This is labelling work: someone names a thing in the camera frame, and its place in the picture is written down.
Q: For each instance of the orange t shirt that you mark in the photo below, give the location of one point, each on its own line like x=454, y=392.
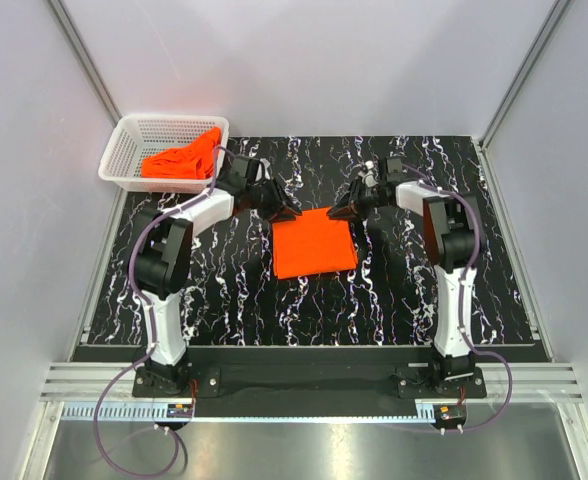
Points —
x=312, y=244

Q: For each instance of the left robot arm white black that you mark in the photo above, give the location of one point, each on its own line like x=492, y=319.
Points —
x=159, y=266

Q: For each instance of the orange t shirts in basket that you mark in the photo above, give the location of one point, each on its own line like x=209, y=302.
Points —
x=195, y=161

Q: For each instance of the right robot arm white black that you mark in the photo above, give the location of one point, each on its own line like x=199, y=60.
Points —
x=453, y=242

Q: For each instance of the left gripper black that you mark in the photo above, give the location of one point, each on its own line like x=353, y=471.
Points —
x=279, y=198

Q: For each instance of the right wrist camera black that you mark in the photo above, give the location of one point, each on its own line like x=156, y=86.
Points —
x=387, y=171

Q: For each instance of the connector box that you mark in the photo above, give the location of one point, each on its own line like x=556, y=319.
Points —
x=180, y=410
x=450, y=413

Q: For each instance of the black marble pattern mat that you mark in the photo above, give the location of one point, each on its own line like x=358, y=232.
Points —
x=233, y=297

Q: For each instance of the left connector box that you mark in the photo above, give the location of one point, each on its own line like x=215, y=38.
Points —
x=180, y=410

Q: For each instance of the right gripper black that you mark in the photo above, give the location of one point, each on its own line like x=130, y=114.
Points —
x=346, y=212

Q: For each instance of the right connector box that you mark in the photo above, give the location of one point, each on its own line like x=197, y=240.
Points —
x=450, y=413

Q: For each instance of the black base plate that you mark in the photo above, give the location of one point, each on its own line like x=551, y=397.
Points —
x=306, y=382

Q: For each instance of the aluminium frame rail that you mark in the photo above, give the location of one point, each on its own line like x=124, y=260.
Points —
x=104, y=390

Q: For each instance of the white plastic basket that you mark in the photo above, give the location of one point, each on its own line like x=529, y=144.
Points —
x=138, y=136

